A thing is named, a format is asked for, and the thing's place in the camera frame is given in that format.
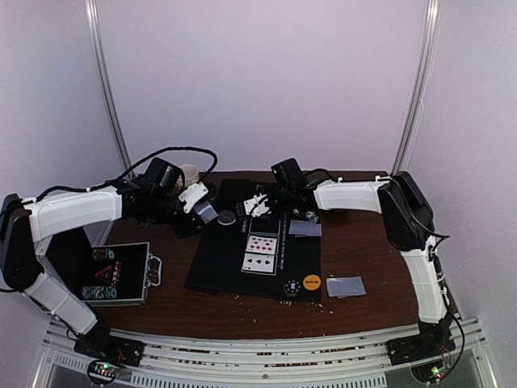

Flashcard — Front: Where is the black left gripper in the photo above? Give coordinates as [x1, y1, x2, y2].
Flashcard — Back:
[149, 192, 207, 238]

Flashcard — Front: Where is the grey playing card deck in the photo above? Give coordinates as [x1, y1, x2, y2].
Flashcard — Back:
[194, 201, 218, 224]

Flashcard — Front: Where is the face-down card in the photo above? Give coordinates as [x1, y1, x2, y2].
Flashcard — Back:
[335, 276, 367, 298]
[288, 220, 322, 238]

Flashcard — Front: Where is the white poker chip stack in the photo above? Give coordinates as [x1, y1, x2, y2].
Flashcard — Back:
[292, 209, 319, 223]

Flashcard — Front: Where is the spade card face up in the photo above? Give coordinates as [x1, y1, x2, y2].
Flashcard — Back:
[242, 254, 275, 274]

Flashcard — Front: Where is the dark green chip stack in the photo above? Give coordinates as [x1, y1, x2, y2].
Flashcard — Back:
[283, 279, 301, 298]

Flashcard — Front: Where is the orange big blind button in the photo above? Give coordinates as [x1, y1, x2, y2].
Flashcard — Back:
[302, 274, 322, 291]

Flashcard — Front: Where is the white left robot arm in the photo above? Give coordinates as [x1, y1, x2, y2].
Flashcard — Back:
[1, 158, 216, 359]

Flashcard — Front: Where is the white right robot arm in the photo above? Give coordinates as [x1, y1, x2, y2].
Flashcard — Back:
[237, 158, 456, 361]

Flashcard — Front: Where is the ceramic mug with print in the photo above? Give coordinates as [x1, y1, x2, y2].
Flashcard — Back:
[180, 164, 200, 187]

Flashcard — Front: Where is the black poker mat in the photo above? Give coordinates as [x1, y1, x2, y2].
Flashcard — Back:
[185, 179, 322, 302]

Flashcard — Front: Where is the aluminium poker chip case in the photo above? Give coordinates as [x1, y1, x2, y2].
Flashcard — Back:
[42, 241, 162, 307]

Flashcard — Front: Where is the upper chip stack in case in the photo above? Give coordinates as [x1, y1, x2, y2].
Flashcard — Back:
[92, 249, 116, 261]

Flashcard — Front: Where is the chip stack in case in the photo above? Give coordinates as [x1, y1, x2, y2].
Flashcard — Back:
[92, 249, 116, 261]
[82, 285, 118, 301]

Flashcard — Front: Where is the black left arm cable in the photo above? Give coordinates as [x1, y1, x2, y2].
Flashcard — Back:
[116, 145, 219, 187]

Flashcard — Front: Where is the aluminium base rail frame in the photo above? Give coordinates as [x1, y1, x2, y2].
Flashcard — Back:
[34, 314, 498, 388]

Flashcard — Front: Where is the aluminium corner post left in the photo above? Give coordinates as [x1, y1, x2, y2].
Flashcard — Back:
[84, 0, 132, 168]

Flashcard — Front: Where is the aluminium corner post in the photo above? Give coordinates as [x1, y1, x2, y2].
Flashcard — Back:
[391, 0, 442, 175]
[84, 0, 132, 168]

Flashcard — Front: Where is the aluminium corner post right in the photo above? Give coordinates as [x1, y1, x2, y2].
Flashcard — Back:
[391, 0, 442, 175]

